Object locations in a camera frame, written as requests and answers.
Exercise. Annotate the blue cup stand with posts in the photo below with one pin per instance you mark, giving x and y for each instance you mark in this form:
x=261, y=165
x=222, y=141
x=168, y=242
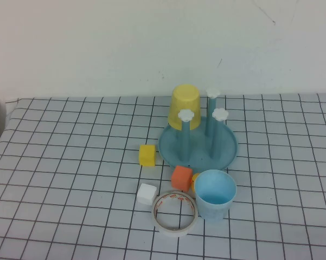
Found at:
x=198, y=154

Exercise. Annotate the light blue plastic cup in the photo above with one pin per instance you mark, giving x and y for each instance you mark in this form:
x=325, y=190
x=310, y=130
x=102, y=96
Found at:
x=214, y=211

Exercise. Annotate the white tape roll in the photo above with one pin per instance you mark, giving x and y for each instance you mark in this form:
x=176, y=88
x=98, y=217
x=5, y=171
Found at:
x=173, y=232

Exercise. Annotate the yellow cube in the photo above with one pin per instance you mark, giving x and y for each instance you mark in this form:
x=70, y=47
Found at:
x=147, y=155

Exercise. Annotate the yellow rubber duck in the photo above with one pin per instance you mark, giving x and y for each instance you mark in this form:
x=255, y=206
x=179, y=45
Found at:
x=194, y=180

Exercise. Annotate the white cube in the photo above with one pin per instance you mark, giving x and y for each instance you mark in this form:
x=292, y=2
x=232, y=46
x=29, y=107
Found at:
x=146, y=194

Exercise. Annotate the orange cube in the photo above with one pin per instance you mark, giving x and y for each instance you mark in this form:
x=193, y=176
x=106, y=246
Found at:
x=181, y=177

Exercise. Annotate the yellow plastic cup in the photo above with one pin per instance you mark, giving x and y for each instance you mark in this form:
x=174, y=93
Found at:
x=184, y=100

